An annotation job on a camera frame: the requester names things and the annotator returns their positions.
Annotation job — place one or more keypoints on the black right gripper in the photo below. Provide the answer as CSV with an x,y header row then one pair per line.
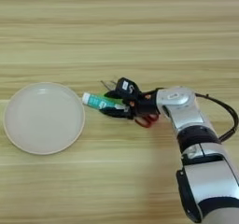
x,y
144,104

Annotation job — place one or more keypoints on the green white glue stick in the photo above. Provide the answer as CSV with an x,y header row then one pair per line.
x,y
96,100

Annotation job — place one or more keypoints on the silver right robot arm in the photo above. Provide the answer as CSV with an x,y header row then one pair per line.
x,y
205,178

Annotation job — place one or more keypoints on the small black box white label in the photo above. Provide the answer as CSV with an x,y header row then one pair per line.
x,y
127,87

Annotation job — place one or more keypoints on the round beige plate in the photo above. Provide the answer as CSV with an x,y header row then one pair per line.
x,y
43,118

